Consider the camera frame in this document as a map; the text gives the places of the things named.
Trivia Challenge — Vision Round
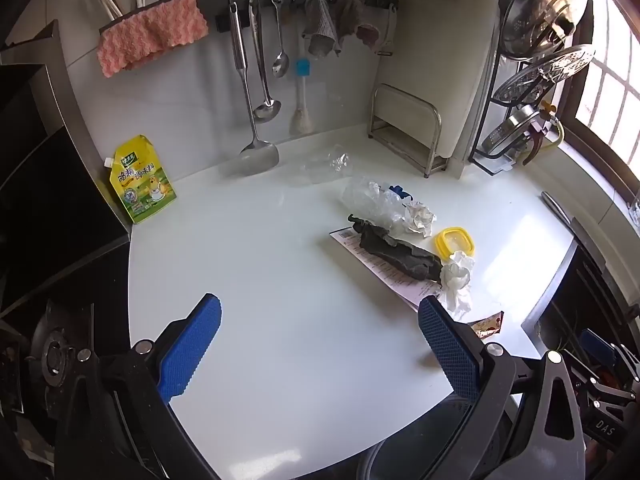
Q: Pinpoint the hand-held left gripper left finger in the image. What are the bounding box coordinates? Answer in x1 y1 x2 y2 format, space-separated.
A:
55 293 223 480

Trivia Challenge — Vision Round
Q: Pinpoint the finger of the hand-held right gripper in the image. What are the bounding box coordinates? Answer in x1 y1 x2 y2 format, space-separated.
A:
577 328 640 377
567 367 637 411

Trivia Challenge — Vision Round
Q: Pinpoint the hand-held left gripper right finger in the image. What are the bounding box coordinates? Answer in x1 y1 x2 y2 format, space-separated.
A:
418 295 587 480

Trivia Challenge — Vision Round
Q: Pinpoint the brown snack wrapper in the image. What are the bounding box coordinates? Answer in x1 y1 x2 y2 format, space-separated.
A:
470 311 505 343

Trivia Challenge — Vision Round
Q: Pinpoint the white tissue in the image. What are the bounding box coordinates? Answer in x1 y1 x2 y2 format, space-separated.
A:
438 251 476 321

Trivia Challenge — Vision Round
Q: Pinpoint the grey perforated bin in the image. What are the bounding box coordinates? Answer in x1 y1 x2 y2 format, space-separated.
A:
357 397 506 480

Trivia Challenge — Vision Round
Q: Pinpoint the yellow lidded container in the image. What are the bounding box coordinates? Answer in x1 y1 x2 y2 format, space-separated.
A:
435 227 477 259

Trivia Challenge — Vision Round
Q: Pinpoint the dark grey cloth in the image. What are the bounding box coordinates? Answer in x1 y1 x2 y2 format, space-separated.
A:
347 214 445 283

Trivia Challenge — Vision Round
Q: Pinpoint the steel kitchen sink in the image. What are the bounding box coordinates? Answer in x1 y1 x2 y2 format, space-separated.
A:
520 217 640 361

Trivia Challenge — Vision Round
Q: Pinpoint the printed paper sheet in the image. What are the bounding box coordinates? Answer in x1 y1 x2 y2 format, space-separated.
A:
329 227 441 314

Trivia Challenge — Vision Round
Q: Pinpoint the crumpled white paper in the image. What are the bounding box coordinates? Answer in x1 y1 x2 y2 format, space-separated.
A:
400 200 437 238

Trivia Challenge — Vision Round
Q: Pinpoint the yellow seasoning pouch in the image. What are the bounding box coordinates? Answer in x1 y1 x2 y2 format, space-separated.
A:
103 135 178 225

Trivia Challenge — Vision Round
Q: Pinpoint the crumpled clear plastic bag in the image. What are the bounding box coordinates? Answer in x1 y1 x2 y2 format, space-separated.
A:
341 176 408 233

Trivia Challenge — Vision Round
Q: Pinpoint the black pot lid rack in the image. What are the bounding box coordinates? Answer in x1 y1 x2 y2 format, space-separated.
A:
467 0 566 177

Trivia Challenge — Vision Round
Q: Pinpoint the metal turner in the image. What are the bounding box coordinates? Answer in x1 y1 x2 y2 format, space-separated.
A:
229 2 280 177

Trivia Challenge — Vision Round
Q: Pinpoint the metal cutting board rack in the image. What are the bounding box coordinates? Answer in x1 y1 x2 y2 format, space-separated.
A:
366 83 448 179

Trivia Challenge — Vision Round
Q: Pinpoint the small metal pot lid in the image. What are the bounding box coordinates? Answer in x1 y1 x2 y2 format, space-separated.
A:
482 105 538 157

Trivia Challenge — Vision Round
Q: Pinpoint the metal ladle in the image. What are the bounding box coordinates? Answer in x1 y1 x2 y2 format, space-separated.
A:
247 0 282 123

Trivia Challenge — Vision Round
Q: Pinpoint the glass pot lid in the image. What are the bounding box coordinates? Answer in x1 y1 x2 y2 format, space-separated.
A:
495 44 597 107

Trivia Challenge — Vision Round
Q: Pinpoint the hanging metal spoon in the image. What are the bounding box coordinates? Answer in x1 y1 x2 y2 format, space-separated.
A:
270 0 291 79

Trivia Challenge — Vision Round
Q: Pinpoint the white cutting board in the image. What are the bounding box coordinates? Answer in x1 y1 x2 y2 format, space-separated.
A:
375 0 501 181

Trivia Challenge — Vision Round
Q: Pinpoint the blue and white brush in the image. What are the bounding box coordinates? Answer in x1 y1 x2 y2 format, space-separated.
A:
290 57 315 136

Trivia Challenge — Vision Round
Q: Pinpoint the pink fluffy cloth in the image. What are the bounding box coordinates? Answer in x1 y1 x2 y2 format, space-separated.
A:
96 0 210 79

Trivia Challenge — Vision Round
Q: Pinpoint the large metal pot lid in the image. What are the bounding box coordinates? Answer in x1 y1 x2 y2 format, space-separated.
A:
501 0 590 57

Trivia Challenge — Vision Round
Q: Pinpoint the grey hanging dishcloth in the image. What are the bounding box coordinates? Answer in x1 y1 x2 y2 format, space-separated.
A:
301 0 343 58

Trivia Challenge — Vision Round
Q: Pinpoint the brown hanging dishcloth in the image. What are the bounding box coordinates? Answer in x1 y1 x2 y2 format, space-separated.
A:
334 0 382 55

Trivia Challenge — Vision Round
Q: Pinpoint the grey metal handle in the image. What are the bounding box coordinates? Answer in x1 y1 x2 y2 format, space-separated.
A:
541 191 573 226

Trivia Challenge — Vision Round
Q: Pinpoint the yellow gas hose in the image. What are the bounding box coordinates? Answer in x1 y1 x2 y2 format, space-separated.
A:
522 100 566 167

